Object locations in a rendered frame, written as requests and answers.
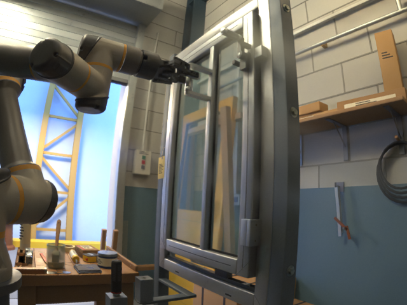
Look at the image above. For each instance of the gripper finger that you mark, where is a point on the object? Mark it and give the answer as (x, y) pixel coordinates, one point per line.
(187, 75)
(182, 62)

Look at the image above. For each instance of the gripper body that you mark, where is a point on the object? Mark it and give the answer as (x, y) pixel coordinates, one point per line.
(154, 65)

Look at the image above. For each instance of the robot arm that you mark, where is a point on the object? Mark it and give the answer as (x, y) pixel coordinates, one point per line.
(57, 68)

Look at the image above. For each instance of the grey sash hinge block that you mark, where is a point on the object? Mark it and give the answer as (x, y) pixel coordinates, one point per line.
(254, 54)
(249, 232)

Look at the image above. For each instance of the grey glazed window sash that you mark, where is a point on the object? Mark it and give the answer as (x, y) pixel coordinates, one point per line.
(208, 159)

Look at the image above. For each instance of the grey friction stay bar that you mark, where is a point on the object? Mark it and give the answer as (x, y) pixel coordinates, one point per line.
(197, 267)

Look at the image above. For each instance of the blue flat pad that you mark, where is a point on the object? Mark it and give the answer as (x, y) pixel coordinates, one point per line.
(87, 268)

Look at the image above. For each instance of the dark blue steel column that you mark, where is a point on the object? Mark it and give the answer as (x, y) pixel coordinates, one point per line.
(192, 25)

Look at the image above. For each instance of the yellow paper tag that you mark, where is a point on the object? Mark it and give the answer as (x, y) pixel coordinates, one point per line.
(161, 166)

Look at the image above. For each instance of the white push-button control box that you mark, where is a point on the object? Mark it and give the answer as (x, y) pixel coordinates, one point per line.
(142, 162)

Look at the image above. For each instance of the small brown cardboard box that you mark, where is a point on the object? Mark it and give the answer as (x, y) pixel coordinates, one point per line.
(313, 108)

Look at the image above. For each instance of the brown wooden dowel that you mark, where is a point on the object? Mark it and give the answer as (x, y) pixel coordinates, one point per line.
(103, 239)
(115, 239)

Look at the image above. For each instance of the flat labelled cardboard box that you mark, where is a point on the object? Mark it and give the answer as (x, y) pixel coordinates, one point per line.
(365, 102)

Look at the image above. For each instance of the brown box with red label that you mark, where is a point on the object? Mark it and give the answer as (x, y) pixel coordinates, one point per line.
(86, 249)

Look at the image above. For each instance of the tall upright cardboard box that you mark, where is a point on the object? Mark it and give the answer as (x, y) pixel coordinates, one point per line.
(385, 63)

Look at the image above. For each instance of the white round tin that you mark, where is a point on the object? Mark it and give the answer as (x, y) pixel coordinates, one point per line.
(107, 259)

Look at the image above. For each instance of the beige tape roll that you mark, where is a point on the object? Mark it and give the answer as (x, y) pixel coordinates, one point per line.
(70, 246)

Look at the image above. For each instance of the steel ruler on hook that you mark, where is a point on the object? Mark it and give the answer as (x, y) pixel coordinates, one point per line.
(338, 209)

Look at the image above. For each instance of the yellow small box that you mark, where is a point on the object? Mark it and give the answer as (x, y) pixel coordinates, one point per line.
(90, 258)

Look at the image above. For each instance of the white tube with orange cap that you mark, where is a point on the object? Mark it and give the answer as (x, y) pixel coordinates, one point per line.
(74, 256)

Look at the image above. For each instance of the green-filled glass jar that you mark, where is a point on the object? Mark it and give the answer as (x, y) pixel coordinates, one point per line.
(56, 257)

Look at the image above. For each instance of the grey square block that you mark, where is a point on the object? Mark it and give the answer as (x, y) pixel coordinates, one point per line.
(143, 290)

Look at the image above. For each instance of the wooden tray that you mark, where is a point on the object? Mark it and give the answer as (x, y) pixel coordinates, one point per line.
(35, 262)

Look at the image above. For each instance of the wooden work table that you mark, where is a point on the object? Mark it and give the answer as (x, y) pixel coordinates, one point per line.
(63, 282)

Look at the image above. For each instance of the grey window outer frame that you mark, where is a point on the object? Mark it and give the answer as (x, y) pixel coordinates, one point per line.
(281, 133)

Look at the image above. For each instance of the large bright wall window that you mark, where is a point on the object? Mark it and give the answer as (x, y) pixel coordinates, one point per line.
(95, 159)

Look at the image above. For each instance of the grey wall pipe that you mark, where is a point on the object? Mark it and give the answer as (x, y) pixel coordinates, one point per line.
(343, 37)

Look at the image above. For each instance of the wooden wall shelf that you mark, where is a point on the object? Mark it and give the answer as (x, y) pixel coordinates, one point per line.
(353, 114)

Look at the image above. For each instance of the grey metal foot bracket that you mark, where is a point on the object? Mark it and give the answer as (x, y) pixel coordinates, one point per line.
(173, 290)

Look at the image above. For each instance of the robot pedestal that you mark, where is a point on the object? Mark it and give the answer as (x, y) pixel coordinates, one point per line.
(15, 290)

